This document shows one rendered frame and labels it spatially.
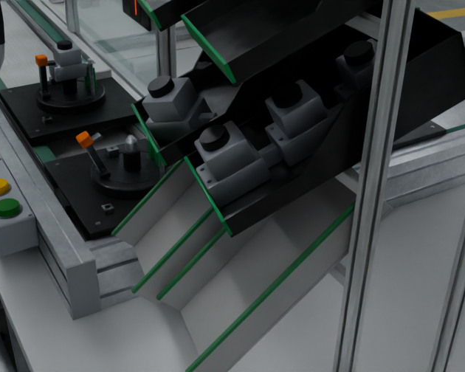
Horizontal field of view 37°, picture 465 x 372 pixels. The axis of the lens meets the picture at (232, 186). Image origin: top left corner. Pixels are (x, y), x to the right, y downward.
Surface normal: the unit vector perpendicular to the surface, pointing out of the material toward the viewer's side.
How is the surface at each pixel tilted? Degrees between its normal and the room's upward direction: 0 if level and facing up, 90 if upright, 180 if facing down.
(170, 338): 0
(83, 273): 90
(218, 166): 90
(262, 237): 45
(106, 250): 0
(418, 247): 0
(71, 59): 90
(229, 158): 90
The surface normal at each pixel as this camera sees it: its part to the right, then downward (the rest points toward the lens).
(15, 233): 0.50, 0.47
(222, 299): -0.65, -0.48
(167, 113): -0.40, 0.72
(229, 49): -0.38, -0.70
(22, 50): 0.02, -0.84
